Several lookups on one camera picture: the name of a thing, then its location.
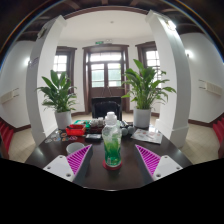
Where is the white wall radiator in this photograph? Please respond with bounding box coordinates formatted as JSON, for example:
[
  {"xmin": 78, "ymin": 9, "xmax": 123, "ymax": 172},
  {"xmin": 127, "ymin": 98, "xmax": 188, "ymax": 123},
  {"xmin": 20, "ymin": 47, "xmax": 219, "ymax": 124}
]
[
  {"xmin": 198, "ymin": 78, "xmax": 224, "ymax": 97},
  {"xmin": 0, "ymin": 87, "xmax": 20, "ymax": 104}
]

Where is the grey ball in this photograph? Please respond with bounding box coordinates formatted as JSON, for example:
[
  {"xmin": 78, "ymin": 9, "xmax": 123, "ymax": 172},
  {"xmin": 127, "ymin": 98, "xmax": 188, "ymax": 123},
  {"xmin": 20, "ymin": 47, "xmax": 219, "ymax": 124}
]
[{"xmin": 126, "ymin": 125, "xmax": 137, "ymax": 136}]

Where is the red box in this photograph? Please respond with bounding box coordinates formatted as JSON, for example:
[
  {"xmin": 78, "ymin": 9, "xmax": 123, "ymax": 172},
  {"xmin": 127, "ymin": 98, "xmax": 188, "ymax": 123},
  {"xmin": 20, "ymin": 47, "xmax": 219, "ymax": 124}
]
[{"xmin": 65, "ymin": 124, "xmax": 87, "ymax": 137}]

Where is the tall potted plant, white pot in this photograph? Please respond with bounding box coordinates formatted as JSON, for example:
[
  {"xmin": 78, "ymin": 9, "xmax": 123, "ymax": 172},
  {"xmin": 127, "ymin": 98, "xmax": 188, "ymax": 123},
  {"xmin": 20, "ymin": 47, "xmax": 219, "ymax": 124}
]
[{"xmin": 121, "ymin": 58, "xmax": 177, "ymax": 129}]

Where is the dark wooden glazed door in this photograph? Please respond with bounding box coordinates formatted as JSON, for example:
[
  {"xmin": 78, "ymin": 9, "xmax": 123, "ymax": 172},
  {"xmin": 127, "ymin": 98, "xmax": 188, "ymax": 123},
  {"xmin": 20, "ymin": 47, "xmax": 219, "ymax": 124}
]
[{"xmin": 82, "ymin": 44, "xmax": 130, "ymax": 113}]

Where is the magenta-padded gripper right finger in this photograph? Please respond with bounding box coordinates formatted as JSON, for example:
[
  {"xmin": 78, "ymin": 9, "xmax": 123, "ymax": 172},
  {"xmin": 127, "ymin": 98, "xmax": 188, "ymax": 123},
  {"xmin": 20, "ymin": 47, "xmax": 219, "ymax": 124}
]
[{"xmin": 134, "ymin": 143, "xmax": 184, "ymax": 188}]

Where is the flat black device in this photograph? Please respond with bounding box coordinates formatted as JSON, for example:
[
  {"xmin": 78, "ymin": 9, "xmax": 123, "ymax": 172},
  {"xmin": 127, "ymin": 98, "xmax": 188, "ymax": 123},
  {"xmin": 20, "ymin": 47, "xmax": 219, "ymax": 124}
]
[{"xmin": 84, "ymin": 133, "xmax": 103, "ymax": 143}]

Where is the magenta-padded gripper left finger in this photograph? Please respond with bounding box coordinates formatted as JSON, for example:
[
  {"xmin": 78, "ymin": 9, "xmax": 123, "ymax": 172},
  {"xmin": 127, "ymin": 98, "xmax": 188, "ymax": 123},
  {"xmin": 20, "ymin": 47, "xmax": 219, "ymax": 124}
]
[{"xmin": 42, "ymin": 143, "xmax": 94, "ymax": 187}]

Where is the bushy potted plant, white pot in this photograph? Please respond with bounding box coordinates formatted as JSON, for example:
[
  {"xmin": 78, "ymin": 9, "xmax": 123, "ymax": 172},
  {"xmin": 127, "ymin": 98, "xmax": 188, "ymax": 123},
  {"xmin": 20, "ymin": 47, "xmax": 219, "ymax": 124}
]
[{"xmin": 37, "ymin": 69, "xmax": 78, "ymax": 130}]

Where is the dark-framed window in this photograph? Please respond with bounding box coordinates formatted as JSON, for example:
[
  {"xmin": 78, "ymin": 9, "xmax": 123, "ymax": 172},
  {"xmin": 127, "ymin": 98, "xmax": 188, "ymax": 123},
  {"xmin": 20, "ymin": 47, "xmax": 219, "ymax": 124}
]
[
  {"xmin": 135, "ymin": 41, "xmax": 161, "ymax": 84},
  {"xmin": 53, "ymin": 46, "xmax": 77, "ymax": 94}
]

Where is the white printed booklet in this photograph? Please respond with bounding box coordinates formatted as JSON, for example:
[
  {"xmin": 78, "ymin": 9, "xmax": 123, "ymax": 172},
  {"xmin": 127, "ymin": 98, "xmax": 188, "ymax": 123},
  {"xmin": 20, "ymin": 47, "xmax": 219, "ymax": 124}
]
[{"xmin": 130, "ymin": 128, "xmax": 164, "ymax": 145}]

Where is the clear bottle with green drink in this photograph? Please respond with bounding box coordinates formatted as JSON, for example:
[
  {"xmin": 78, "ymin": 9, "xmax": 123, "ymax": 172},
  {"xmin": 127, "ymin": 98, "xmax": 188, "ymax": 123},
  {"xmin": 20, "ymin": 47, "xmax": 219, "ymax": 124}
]
[{"xmin": 101, "ymin": 111, "xmax": 123, "ymax": 168}]

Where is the white cup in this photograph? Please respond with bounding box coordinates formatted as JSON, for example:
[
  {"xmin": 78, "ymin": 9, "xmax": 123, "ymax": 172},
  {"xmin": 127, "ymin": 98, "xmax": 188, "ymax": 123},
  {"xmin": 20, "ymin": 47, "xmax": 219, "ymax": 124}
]
[{"xmin": 65, "ymin": 141, "xmax": 86, "ymax": 156}]

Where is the black chair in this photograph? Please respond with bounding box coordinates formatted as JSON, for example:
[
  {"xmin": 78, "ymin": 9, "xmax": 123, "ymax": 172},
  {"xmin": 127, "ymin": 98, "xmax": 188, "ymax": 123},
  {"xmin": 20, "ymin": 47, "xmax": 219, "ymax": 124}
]
[{"xmin": 91, "ymin": 96, "xmax": 123, "ymax": 122}]

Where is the green exit sign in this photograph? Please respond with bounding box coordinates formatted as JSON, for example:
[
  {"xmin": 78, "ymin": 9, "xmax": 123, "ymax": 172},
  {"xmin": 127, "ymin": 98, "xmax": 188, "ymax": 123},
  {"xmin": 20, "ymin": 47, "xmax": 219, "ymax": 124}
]
[{"xmin": 94, "ymin": 39, "xmax": 113, "ymax": 46}]

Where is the box of small jars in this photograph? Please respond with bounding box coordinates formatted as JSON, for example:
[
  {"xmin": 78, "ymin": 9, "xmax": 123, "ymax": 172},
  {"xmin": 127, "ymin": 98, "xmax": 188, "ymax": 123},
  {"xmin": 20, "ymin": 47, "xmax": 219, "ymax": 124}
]
[{"xmin": 87, "ymin": 117, "xmax": 105, "ymax": 134}]

